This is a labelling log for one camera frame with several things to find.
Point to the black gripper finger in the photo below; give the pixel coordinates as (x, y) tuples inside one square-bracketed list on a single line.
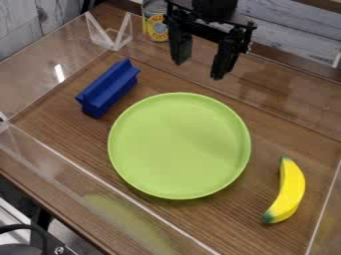
[(230, 47), (179, 40)]

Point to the blue plastic block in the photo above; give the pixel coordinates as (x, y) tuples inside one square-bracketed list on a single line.
[(107, 88)]

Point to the clear acrylic tray wall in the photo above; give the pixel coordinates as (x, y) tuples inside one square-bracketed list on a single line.
[(53, 148)]

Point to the green plastic plate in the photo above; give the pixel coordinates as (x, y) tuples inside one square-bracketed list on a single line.
[(179, 146)]

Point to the yellow labelled tin can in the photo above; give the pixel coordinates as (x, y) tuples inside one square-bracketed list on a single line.
[(153, 27)]

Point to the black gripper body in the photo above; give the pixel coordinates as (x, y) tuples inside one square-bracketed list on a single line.
[(209, 19)]

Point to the yellow toy banana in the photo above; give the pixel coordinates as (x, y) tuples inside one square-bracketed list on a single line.
[(290, 192)]

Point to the clear acrylic corner bracket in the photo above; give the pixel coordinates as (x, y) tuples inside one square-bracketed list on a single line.
[(108, 38)]

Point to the black metal table mount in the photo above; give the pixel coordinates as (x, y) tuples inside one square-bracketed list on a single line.
[(41, 238)]

